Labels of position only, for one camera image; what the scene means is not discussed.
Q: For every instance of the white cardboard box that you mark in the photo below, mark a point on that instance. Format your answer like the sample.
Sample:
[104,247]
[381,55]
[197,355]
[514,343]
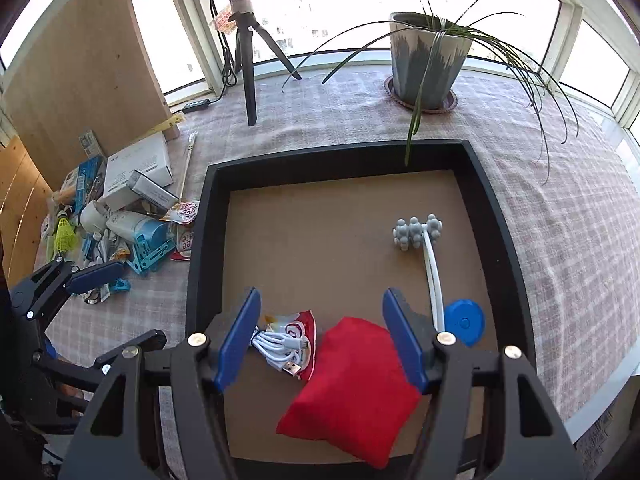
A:
[140,160]

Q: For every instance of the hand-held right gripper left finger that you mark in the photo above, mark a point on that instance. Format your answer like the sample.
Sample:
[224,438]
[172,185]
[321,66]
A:
[239,342]

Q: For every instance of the grey white massage roller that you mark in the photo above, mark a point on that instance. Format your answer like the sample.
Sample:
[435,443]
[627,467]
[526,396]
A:
[415,232]

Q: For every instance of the opened yellow red packet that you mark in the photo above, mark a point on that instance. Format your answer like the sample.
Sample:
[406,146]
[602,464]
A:
[187,211]

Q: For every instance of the blue card package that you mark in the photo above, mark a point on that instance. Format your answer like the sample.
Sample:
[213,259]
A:
[90,175]

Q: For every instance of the grey tin box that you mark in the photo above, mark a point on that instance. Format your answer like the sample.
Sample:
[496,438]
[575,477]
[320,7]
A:
[152,192]

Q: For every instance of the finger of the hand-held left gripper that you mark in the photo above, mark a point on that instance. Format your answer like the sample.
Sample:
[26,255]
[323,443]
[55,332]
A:
[155,338]
[95,275]

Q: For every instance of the yellow shuttlecock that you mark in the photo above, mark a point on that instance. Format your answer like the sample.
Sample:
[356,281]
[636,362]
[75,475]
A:
[65,237]

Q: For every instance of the potted plant in grey pot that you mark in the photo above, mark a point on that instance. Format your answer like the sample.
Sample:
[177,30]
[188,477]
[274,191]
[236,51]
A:
[425,60]

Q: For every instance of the white tube with blue cap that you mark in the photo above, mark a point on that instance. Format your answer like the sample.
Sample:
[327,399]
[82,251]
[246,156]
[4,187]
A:
[130,225]

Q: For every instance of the blue round lid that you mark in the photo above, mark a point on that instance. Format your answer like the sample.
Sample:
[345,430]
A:
[465,320]

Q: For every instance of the black tray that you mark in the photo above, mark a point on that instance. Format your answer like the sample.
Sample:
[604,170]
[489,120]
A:
[350,152]

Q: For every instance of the white thin stick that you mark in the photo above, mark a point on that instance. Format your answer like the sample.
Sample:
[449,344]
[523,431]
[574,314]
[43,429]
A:
[187,160]

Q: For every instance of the plaid cloth covered desktop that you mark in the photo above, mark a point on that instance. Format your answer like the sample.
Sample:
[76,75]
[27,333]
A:
[550,210]

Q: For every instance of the orange packet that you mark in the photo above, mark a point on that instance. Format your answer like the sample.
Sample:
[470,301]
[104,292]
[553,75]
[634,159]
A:
[68,191]

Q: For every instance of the red white creamer packet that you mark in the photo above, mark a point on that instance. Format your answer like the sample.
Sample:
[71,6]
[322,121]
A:
[184,245]

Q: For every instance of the red cloth pouch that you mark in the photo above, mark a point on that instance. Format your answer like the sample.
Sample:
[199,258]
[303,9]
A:
[350,390]

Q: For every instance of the wooden slat panel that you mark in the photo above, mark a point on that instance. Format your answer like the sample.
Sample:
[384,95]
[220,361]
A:
[17,200]

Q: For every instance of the pink round saucer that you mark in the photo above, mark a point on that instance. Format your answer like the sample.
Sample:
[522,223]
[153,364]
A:
[395,97]

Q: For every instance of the wooden board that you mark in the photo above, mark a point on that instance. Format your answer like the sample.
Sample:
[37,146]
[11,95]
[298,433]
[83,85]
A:
[85,70]

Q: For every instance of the white round cup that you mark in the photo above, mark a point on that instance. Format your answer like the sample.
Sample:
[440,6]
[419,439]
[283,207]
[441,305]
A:
[92,215]

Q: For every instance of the red white snack packet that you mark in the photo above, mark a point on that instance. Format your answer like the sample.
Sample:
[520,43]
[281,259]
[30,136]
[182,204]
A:
[307,327]

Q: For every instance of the blue plastic clip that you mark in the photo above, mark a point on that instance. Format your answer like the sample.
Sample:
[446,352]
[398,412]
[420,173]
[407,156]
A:
[120,286]

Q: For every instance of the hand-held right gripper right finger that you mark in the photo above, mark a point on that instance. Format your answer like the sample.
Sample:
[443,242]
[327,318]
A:
[402,345]

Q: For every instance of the black tripod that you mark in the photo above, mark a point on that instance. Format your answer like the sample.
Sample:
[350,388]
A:
[248,85]

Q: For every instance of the small green printed card box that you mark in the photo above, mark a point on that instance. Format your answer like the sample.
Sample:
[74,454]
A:
[91,145]

